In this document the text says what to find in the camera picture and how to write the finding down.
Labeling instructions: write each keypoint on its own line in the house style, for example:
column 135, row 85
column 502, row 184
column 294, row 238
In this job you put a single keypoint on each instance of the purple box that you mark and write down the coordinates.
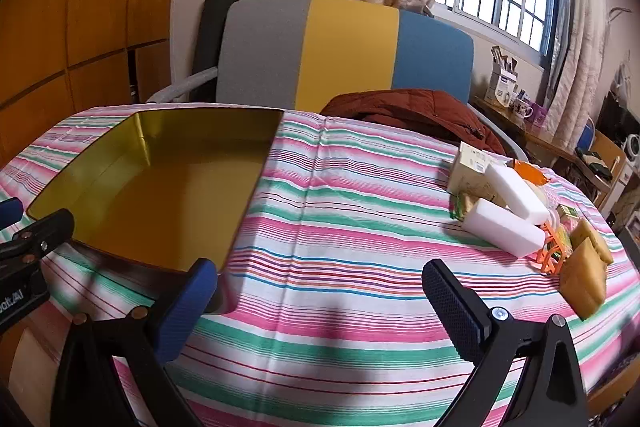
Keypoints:
column 536, row 114

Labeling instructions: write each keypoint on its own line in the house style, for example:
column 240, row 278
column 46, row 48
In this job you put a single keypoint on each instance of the white sponge block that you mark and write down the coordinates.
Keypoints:
column 517, row 194
column 500, row 227

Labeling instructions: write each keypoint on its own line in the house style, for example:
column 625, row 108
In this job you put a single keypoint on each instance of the gold metal tin tray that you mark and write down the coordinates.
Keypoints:
column 165, row 187

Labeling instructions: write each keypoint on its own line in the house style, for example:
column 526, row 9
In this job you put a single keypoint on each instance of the black monitor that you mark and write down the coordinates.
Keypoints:
column 617, row 117

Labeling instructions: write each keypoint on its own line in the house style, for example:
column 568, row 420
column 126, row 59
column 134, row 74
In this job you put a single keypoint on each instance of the black rolled mat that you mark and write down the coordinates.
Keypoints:
column 215, row 22

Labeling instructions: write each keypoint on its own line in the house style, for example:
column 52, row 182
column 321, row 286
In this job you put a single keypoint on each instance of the white desk fan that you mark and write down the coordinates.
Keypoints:
column 632, row 151

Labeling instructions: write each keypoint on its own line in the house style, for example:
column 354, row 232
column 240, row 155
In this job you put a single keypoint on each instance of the grey yellow blue chair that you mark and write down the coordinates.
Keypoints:
column 350, row 52

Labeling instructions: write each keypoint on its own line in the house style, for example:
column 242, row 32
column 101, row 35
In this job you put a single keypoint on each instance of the orange plastic soap dish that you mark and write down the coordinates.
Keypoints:
column 550, row 263

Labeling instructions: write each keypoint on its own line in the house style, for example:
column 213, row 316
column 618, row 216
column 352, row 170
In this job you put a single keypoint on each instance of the wooden chair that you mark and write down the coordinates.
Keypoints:
column 607, row 157

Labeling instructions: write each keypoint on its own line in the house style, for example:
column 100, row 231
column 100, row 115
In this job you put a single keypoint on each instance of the blue round object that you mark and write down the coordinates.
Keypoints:
column 586, row 132

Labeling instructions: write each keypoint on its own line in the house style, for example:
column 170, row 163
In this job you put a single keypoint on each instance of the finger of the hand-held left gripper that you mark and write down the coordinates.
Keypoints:
column 45, row 232
column 10, row 208

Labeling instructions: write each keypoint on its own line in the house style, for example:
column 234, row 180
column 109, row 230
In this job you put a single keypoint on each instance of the white blue carton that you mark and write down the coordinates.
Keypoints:
column 501, row 87

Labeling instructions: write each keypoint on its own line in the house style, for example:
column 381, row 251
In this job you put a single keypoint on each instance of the wooden wardrobe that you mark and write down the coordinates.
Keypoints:
column 75, row 7

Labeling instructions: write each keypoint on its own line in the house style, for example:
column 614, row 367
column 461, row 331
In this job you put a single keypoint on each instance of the rust brown puffer jacket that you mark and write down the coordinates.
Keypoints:
column 415, row 107

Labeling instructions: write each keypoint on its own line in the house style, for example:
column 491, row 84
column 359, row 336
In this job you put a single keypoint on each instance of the wooden desk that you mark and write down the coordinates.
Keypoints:
column 550, row 142

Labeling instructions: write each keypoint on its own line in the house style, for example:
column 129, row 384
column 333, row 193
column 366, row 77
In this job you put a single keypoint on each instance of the orange plastic bag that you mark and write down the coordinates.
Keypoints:
column 530, row 172

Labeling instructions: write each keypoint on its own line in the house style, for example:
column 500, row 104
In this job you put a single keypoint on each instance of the yellow sponge block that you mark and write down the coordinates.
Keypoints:
column 582, row 282
column 592, row 237

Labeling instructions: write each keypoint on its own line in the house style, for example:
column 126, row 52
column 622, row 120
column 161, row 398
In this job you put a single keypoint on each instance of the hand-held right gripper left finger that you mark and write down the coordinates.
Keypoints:
column 186, row 307

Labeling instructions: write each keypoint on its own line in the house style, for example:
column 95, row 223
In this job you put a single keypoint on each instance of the beige cardboard box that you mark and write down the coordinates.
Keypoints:
column 467, row 172

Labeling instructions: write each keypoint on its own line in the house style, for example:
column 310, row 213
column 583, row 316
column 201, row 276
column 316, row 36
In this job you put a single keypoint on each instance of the patterned white mug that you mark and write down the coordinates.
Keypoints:
column 521, row 108

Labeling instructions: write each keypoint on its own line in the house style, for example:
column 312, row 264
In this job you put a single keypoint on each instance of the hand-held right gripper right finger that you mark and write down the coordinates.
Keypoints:
column 454, row 307

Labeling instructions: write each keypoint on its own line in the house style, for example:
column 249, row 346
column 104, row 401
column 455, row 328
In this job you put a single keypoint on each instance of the beige patterned curtain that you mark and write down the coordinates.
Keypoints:
column 582, row 32

